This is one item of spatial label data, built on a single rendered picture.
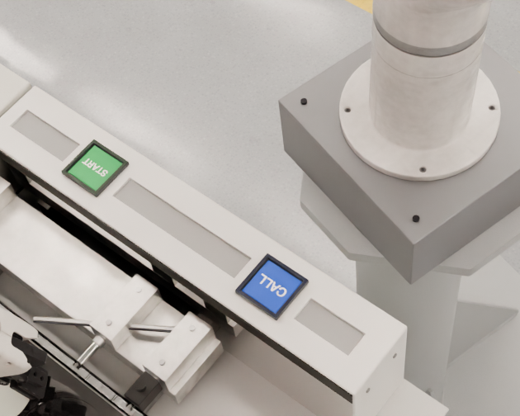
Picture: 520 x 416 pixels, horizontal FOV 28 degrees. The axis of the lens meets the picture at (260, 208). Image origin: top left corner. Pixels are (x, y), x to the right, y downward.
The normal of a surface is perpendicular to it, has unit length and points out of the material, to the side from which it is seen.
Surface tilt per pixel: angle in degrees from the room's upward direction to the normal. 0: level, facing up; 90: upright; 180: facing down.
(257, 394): 0
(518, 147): 2
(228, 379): 0
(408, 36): 90
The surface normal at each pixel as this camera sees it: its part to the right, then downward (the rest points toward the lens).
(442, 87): 0.23, 0.84
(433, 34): -0.07, 0.89
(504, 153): -0.07, -0.50
